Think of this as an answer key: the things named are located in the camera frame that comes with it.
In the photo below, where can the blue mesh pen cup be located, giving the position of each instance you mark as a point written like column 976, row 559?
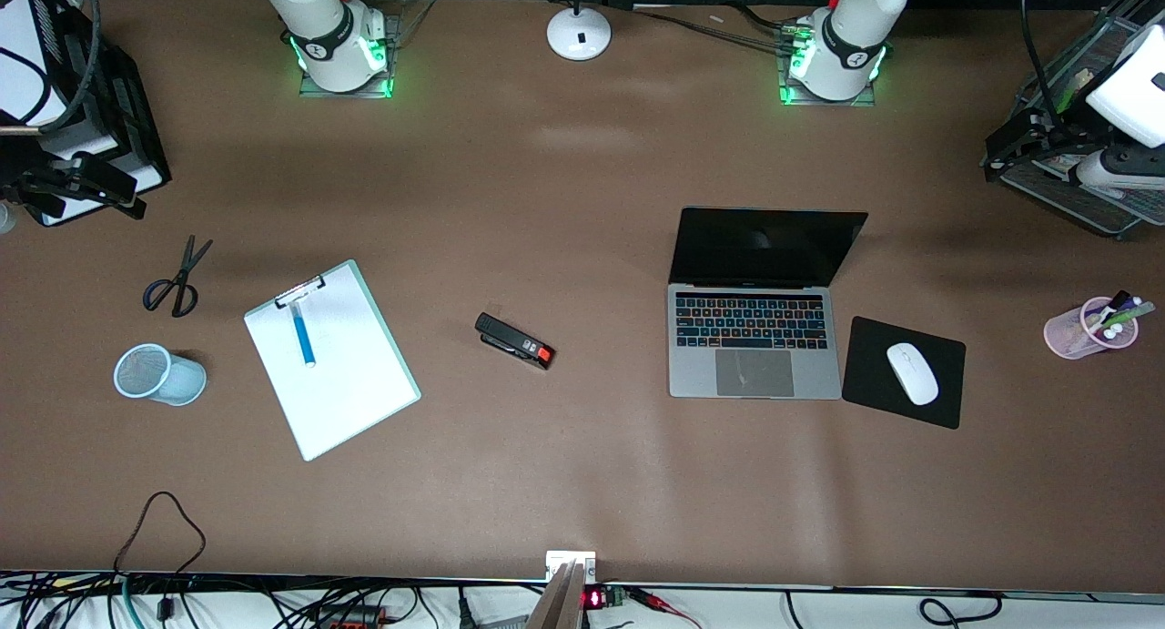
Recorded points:
column 177, row 381

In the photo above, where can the green marker in tray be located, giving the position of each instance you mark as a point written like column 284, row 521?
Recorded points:
column 1072, row 90

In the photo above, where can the white computer mouse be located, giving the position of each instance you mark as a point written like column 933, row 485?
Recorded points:
column 912, row 374

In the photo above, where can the green marker in cup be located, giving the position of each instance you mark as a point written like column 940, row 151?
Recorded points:
column 1129, row 316

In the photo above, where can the red terminal block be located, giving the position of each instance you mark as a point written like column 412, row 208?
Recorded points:
column 350, row 620

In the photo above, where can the white paper sheet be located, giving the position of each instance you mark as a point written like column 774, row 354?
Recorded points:
column 14, row 87
column 150, row 176
column 91, row 142

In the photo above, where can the tan clip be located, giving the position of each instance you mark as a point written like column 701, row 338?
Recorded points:
column 1085, row 76

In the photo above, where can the pale green clipboard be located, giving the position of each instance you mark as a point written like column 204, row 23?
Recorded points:
column 390, row 338

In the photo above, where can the black stacked document tray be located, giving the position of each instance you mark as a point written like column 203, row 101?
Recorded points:
column 136, row 110

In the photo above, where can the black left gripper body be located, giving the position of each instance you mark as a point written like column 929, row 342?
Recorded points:
column 1070, row 134

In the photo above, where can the circuit board with red display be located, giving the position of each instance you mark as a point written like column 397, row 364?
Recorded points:
column 596, row 598

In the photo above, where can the silver laptop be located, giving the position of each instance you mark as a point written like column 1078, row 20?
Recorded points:
column 755, row 356

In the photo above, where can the white round-base stand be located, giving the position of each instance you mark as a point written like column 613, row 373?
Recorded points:
column 579, row 35

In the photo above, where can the grey mounting post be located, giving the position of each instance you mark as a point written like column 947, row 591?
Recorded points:
column 555, row 606

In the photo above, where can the black scissors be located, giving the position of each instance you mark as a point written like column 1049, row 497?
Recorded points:
column 185, row 278

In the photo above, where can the blue marker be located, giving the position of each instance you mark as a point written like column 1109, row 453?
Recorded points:
column 302, row 333

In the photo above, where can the black stapler with red tip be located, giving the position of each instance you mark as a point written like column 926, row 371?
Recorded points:
column 511, row 339

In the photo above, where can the pink pen cup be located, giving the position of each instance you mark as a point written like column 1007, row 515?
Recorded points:
column 1069, row 338

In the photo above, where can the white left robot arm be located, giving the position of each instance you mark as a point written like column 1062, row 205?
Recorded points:
column 846, row 46

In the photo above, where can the white bracket plate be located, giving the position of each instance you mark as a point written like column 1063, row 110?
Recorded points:
column 557, row 558

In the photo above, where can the black mouse pad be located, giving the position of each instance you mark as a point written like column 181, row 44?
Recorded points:
column 869, row 374

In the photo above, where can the white clipboard paper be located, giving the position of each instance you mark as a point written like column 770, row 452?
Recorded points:
column 346, row 383

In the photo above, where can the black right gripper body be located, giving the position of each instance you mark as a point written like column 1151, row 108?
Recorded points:
column 18, row 165

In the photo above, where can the black purple marker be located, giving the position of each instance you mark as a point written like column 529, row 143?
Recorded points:
column 1118, row 299

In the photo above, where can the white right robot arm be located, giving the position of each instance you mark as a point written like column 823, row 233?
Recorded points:
column 341, row 46

